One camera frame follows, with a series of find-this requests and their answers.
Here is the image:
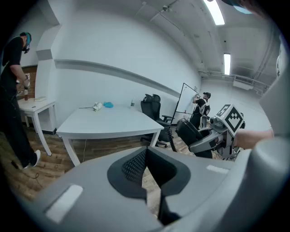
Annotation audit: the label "grey ceiling pipes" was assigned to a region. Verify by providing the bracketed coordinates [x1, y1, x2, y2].
[198, 70, 236, 80]

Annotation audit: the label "person's right forearm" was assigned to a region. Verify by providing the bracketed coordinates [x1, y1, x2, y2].
[233, 128, 275, 150]

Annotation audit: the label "person's grey shirt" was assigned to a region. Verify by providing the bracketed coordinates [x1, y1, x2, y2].
[259, 38, 290, 136]

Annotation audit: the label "black telephone handset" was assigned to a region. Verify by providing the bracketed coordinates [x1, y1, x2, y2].
[176, 120, 214, 159]

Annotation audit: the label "person's head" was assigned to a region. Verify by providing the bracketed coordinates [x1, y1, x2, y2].
[221, 0, 270, 18]

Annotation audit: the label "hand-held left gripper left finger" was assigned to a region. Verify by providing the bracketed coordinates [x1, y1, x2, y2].
[34, 146, 164, 232]

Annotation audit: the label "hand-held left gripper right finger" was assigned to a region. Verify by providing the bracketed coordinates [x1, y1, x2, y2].
[147, 146, 235, 232]

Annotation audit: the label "white artificial flowers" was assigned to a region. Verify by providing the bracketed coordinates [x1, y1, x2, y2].
[78, 102, 103, 113]

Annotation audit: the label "white wall air conditioner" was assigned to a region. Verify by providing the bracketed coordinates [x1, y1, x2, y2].
[233, 76, 255, 89]

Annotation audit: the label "whiteboard on stand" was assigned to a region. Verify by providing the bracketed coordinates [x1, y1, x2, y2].
[171, 82, 200, 125]

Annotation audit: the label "ceiling light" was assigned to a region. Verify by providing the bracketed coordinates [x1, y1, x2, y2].
[203, 0, 226, 25]
[223, 53, 232, 76]

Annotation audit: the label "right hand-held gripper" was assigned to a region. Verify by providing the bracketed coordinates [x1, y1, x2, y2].
[189, 104, 246, 161]

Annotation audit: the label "small white table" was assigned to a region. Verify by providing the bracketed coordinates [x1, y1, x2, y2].
[18, 99, 57, 157]

